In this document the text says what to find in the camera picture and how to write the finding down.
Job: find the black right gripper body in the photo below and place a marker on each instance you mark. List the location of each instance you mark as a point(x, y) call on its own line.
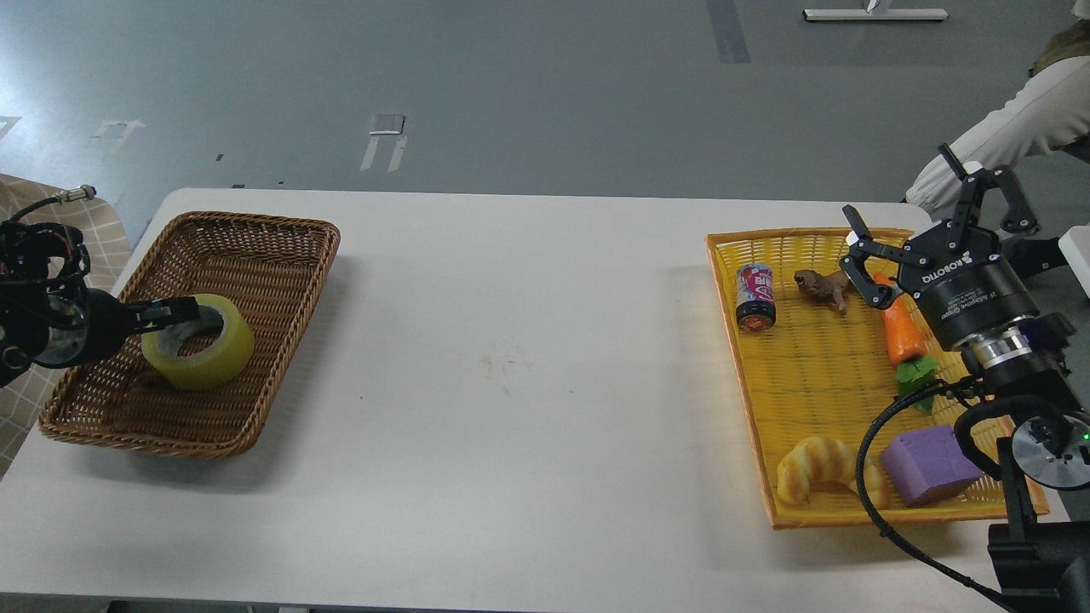
point(963, 292)

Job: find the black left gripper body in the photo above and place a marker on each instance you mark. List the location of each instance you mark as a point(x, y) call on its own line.
point(84, 329)

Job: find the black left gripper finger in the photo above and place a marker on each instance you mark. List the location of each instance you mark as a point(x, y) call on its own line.
point(158, 314)

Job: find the yellow tape roll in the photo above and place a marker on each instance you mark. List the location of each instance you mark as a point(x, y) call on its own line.
point(221, 361)

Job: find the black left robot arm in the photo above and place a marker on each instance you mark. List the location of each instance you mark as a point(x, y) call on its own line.
point(50, 317)

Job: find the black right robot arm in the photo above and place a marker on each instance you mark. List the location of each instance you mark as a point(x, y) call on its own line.
point(1027, 427)

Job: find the brown toy animal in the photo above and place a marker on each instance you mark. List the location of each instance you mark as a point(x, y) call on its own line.
point(830, 290)

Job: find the toy carrot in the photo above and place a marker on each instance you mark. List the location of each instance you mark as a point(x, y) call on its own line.
point(913, 365)

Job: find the yellow plastic basket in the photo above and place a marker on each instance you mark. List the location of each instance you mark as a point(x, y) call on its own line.
point(815, 373)

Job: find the seated person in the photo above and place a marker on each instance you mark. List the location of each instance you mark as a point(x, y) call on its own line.
point(1048, 114)

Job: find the soda can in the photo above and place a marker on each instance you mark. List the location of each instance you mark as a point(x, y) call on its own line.
point(755, 309)

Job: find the brown wicker basket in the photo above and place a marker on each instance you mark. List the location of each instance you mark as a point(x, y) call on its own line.
point(271, 268)

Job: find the purple sponge block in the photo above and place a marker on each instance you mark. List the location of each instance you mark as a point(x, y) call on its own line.
point(927, 465)

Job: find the toy croissant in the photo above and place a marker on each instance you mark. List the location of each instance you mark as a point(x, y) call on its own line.
point(823, 460)

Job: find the white floor stand base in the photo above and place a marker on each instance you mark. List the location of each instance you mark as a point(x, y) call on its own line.
point(875, 11)

